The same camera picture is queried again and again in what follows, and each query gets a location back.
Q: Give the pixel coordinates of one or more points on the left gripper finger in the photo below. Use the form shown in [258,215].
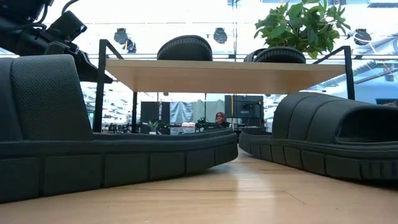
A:
[93,73]

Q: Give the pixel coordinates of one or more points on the black rubber slide sandal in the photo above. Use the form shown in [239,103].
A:
[185,49]
[280,56]
[317,124]
[93,161]

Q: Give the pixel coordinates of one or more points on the background dark green robot arm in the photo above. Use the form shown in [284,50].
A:
[205,124]

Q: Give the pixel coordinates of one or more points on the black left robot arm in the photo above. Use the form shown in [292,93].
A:
[21,12]

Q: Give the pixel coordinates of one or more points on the black round hanging lamp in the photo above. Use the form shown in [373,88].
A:
[362,36]
[220,35]
[122,36]

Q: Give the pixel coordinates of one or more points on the black cabinet panel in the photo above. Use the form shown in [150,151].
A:
[154,113]

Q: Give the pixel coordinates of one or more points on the small green desk plant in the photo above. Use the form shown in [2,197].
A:
[153,126]

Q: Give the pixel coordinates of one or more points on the small white container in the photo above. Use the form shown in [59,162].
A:
[191,125]
[184,125]

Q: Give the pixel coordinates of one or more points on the grey tarp cover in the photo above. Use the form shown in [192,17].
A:
[192,110]

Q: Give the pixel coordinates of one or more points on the person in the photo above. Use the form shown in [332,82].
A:
[221,119]

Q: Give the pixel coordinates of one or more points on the black monitor screen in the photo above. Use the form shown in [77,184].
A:
[244,105]

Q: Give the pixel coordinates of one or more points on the green potted plant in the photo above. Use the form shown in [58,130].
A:
[301,25]

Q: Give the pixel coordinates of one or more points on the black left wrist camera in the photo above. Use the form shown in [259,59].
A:
[66,26]

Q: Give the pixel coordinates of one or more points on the wooden shelf with black frame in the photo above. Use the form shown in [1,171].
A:
[217,76]

